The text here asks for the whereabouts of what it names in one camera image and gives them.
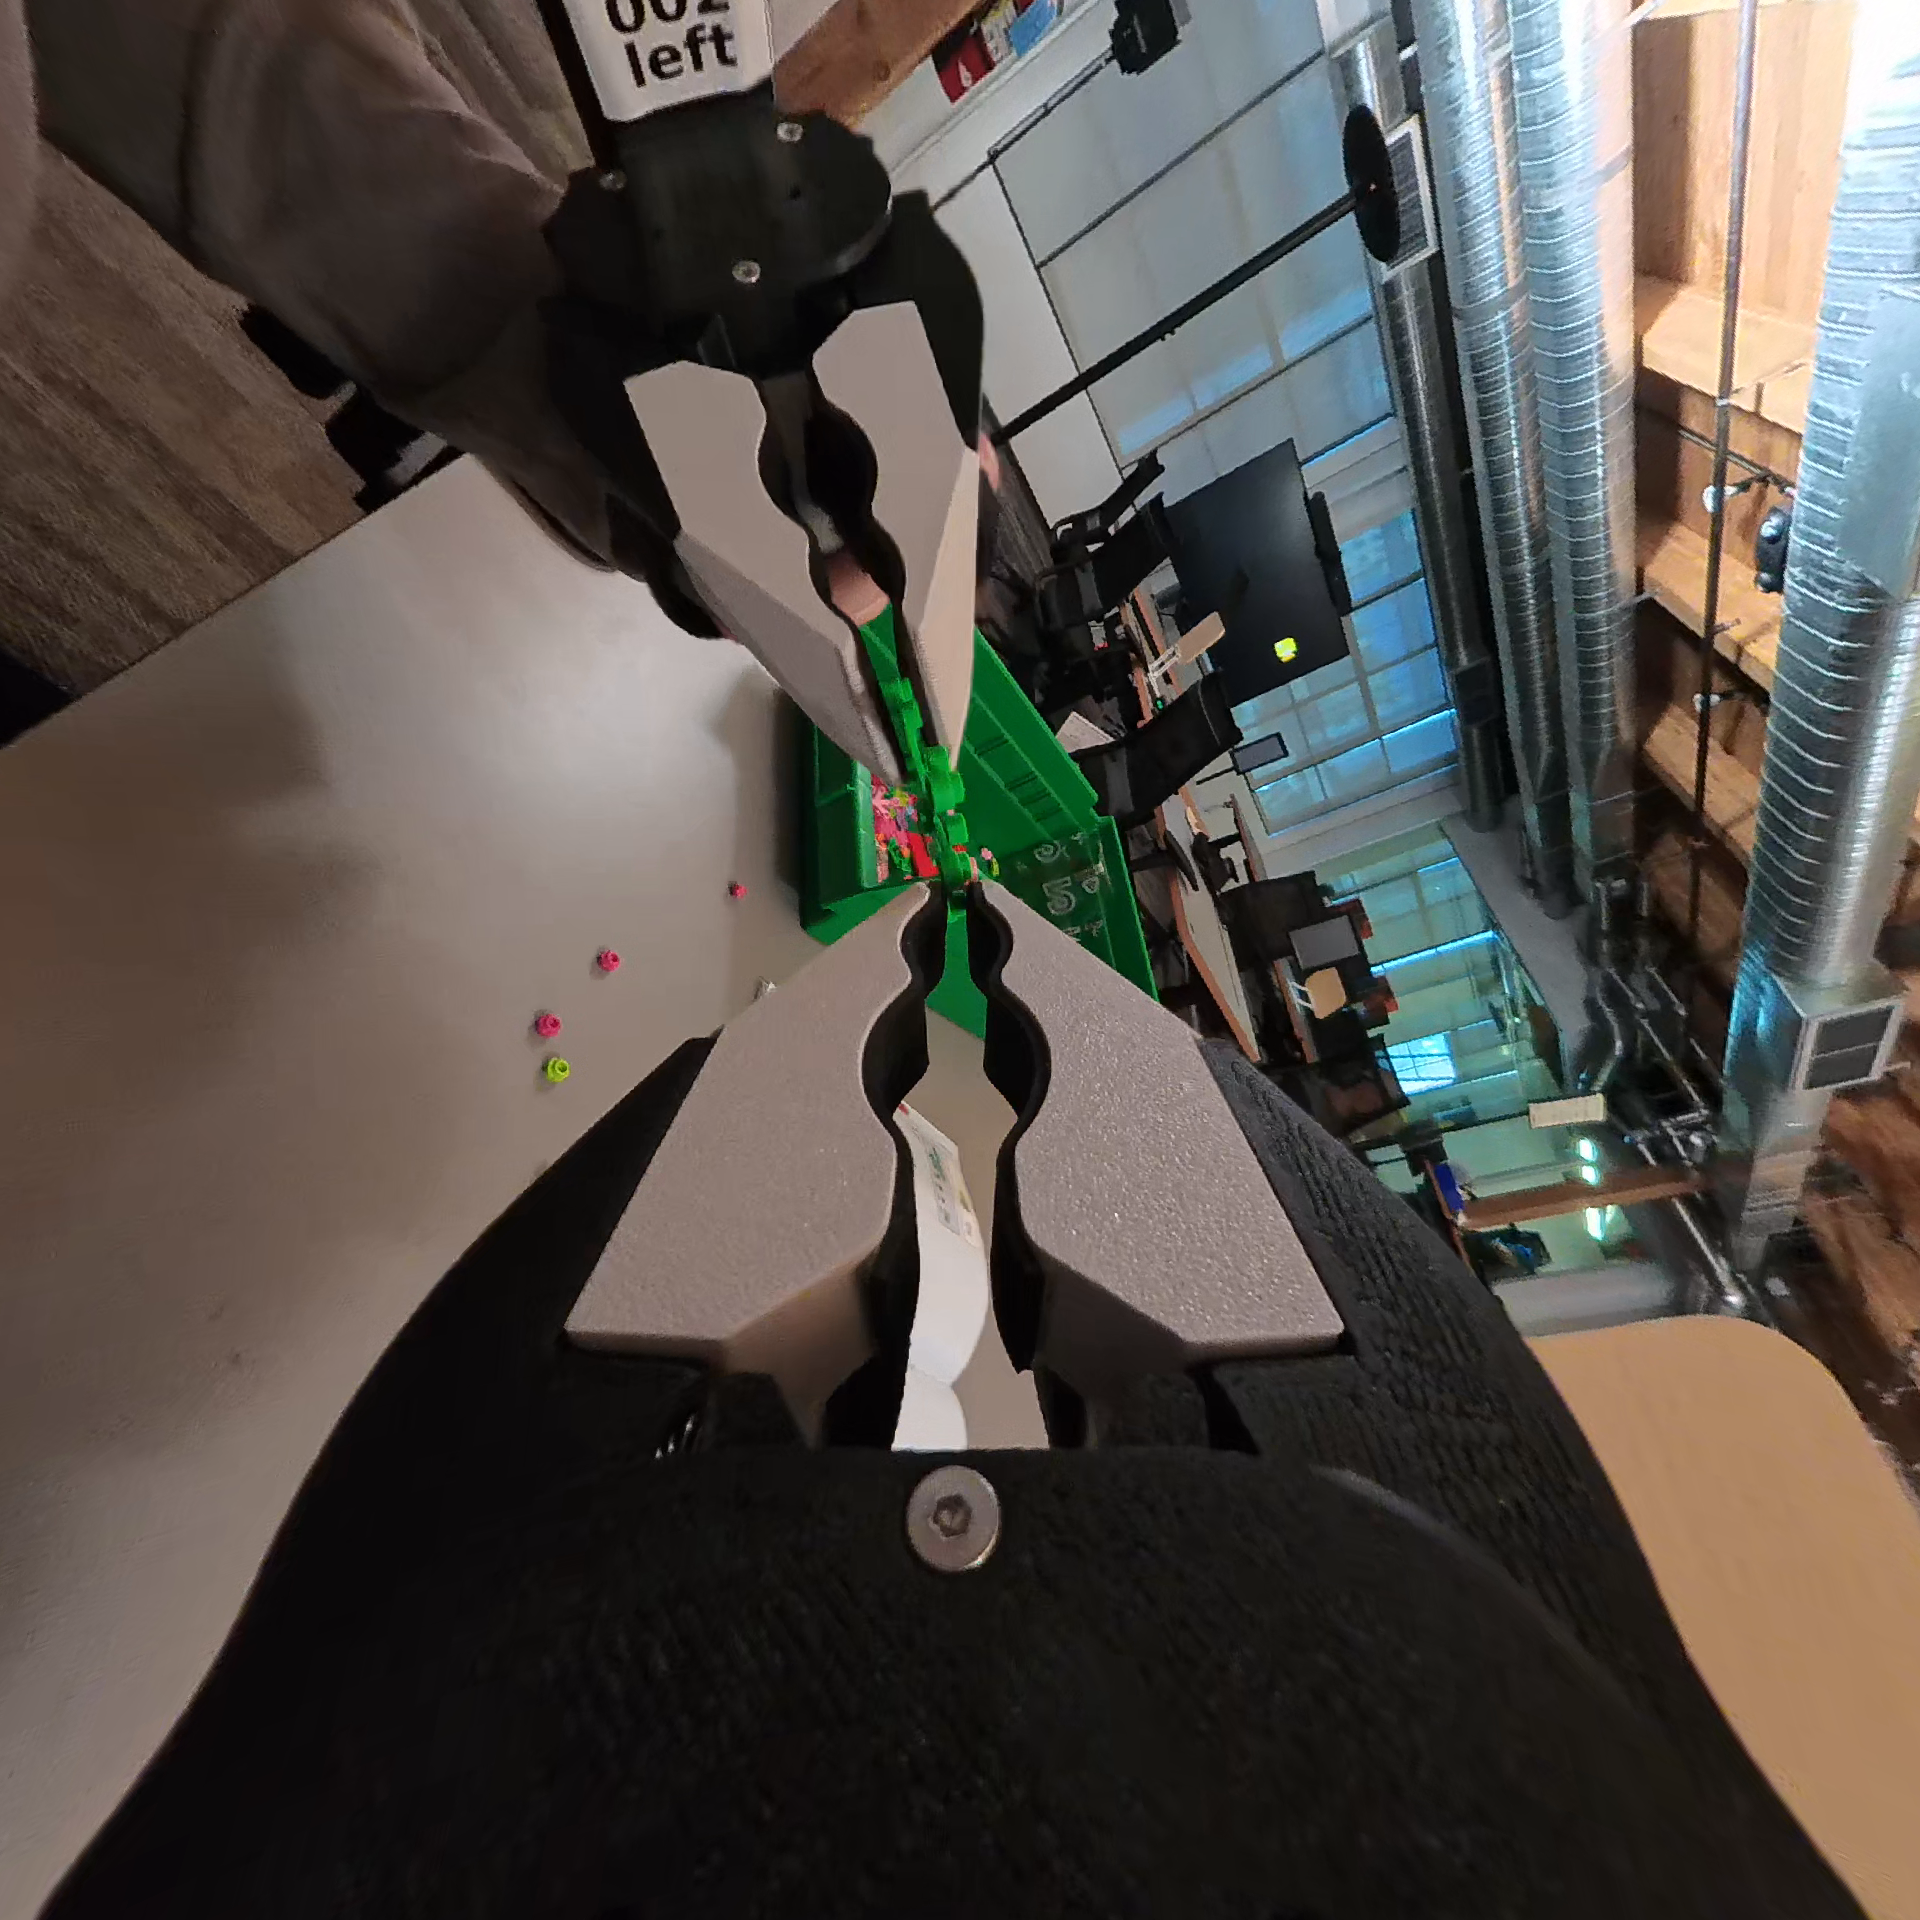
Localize silver spiral air duct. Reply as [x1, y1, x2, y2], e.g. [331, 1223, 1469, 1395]
[1725, 0, 1920, 1143]
[1507, 0, 1643, 918]
[1329, 0, 1517, 835]

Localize green plastic bin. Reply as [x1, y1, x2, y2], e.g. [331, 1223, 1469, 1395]
[795, 632, 1164, 1038]

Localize pile of lego pieces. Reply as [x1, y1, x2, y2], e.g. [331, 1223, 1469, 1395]
[866, 774, 939, 887]

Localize black round-base stand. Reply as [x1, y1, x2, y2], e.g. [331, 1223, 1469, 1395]
[984, 103, 1404, 444]

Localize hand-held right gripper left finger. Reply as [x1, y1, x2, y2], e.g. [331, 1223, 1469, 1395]
[564, 883, 944, 1446]

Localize lego instruction booklet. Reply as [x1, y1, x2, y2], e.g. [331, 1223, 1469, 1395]
[892, 1103, 999, 1454]

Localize person's left forearm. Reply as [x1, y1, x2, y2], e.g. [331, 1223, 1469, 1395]
[29, 0, 663, 579]

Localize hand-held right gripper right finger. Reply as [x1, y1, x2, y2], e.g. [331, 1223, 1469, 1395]
[961, 883, 1347, 1443]

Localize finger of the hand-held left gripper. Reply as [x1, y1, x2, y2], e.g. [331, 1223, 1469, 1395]
[621, 356, 915, 785]
[810, 298, 989, 759]

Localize green lego plant stem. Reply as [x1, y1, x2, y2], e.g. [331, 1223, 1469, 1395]
[877, 599, 976, 904]

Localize black monitor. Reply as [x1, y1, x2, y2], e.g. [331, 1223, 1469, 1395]
[1161, 440, 1354, 707]

